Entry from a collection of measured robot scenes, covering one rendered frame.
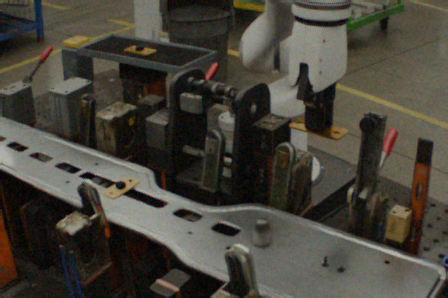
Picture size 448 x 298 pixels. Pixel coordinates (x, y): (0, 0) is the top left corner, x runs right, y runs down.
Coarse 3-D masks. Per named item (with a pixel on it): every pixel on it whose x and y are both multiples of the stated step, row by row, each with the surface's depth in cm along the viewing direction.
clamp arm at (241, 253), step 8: (232, 248) 95; (240, 248) 95; (232, 256) 95; (240, 256) 94; (248, 256) 95; (232, 264) 96; (240, 264) 95; (248, 264) 96; (232, 272) 98; (240, 272) 96; (248, 272) 96; (232, 280) 99; (240, 280) 98; (248, 280) 97; (256, 280) 99; (232, 288) 101; (240, 288) 100; (248, 288) 98; (256, 288) 100; (240, 296) 101; (256, 296) 101
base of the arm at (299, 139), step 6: (294, 132) 172; (300, 132) 173; (294, 138) 173; (300, 138) 174; (306, 138) 177; (294, 144) 174; (300, 144) 175; (306, 144) 178; (306, 150) 180; (318, 168) 184
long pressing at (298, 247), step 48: (0, 144) 152; (48, 144) 151; (48, 192) 133; (144, 192) 132; (192, 240) 117; (240, 240) 117; (288, 240) 117; (336, 240) 117; (288, 288) 106; (336, 288) 105; (384, 288) 105; (432, 288) 105
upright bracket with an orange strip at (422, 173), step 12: (420, 144) 108; (432, 144) 107; (420, 156) 109; (420, 168) 110; (420, 180) 111; (420, 204) 113; (420, 216) 114; (420, 228) 115; (408, 240) 118; (420, 240) 117; (408, 252) 119
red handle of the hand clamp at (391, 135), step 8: (392, 128) 122; (392, 136) 122; (384, 144) 121; (392, 144) 121; (384, 152) 121; (384, 160) 120; (368, 184) 118; (360, 192) 118; (368, 192) 118; (360, 200) 118
